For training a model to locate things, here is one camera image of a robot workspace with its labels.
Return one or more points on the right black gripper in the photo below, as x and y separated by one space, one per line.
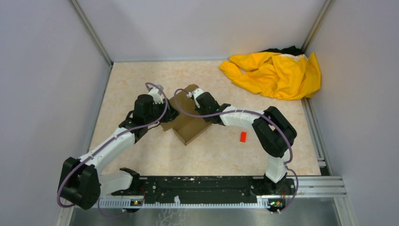
199 108

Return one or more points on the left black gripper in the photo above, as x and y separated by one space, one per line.
170 114

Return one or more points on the brown cardboard box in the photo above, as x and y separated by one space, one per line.
185 127

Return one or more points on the small red block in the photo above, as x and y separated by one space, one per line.
243 137

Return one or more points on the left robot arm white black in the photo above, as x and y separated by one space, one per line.
82 183

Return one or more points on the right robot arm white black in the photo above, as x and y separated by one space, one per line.
274 132

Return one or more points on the yellow cloth garment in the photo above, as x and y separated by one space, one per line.
274 75

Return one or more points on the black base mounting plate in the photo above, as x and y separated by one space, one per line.
206 189

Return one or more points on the black cloth behind yellow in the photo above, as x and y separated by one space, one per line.
293 50

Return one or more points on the aluminium frame rail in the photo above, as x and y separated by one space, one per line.
305 187

